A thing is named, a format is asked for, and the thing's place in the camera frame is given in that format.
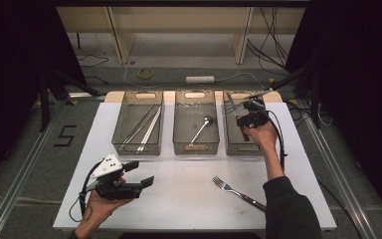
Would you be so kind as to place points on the clear grey plastic bin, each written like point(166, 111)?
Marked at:
point(232, 139)

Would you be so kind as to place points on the person's left hand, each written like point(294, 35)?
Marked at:
point(102, 209)

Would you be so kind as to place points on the person's right hand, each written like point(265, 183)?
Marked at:
point(263, 137)

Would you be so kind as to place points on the yellow tape roll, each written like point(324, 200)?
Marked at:
point(138, 73)

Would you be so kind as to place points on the black frame bar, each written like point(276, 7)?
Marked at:
point(179, 3)

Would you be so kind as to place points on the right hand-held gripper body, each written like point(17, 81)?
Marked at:
point(257, 116)

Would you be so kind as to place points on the metal spoon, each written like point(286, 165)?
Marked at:
point(199, 130)

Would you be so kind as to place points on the grey mesh tray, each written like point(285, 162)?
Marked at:
point(126, 119)
point(185, 126)

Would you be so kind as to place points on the white power strip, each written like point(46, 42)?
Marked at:
point(199, 79)

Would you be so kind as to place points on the black metal stand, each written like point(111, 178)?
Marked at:
point(43, 99)
point(315, 99)

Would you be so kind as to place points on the clear straw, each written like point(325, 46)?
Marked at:
point(152, 131)

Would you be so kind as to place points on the metal chopstick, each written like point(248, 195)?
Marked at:
point(138, 125)
point(142, 127)

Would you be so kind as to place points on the yellow floor tape piece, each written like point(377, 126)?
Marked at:
point(73, 102)
point(271, 80)
point(293, 101)

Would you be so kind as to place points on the metal floor rail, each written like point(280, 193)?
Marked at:
point(15, 191)
point(348, 199)

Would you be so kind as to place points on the silver metal bar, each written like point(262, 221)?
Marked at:
point(79, 95)

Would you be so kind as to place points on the black curtain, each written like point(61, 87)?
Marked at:
point(6, 66)
point(361, 66)

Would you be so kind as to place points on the beige wooden desk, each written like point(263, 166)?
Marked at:
point(179, 20)

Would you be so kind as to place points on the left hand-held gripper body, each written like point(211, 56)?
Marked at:
point(109, 167)

